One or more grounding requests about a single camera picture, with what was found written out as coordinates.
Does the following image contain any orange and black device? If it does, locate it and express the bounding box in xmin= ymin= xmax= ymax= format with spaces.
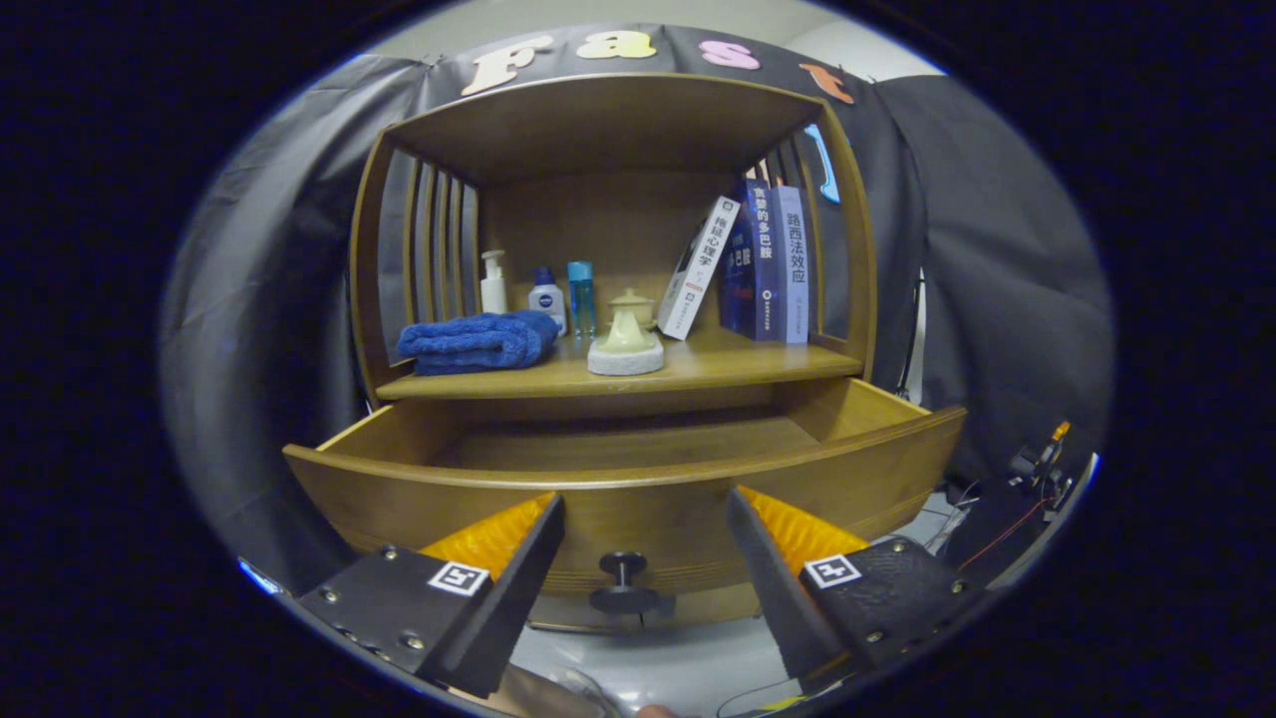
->
xmin=1007 ymin=419 xmax=1083 ymax=520

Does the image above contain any white book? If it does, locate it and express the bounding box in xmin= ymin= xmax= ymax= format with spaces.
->
xmin=657 ymin=195 xmax=744 ymax=342

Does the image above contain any clear blue bottle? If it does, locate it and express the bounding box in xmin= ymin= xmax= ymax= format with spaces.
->
xmin=567 ymin=261 xmax=597 ymax=338

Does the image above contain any dark blue book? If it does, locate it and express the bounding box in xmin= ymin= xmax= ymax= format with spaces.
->
xmin=720 ymin=179 xmax=781 ymax=342

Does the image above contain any wooden drawer with black knob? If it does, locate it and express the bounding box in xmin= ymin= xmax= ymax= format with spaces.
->
xmin=282 ymin=377 xmax=968 ymax=616

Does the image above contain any white pump bottle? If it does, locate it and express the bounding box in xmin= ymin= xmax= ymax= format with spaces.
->
xmin=480 ymin=249 xmax=508 ymax=315

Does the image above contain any wooden cabinet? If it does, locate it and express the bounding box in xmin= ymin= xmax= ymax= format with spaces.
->
xmin=349 ymin=72 xmax=878 ymax=634

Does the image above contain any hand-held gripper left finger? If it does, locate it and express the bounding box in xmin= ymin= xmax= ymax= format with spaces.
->
xmin=297 ymin=492 xmax=567 ymax=699

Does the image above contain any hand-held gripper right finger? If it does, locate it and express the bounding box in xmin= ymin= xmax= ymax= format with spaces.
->
xmin=726 ymin=485 xmax=988 ymax=689

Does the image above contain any white bottle with blue cap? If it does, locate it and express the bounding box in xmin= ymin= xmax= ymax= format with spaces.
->
xmin=527 ymin=266 xmax=567 ymax=335

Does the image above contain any light blue book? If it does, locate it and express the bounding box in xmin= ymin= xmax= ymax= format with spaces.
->
xmin=773 ymin=185 xmax=810 ymax=345

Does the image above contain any cream brush with white sponge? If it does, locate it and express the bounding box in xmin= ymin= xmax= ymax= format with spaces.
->
xmin=587 ymin=304 xmax=666 ymax=377

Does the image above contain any blue folded towel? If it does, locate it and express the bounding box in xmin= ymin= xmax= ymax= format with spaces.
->
xmin=397 ymin=310 xmax=561 ymax=377

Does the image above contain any wooden countertop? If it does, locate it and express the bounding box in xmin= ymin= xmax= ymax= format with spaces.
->
xmin=376 ymin=324 xmax=864 ymax=402

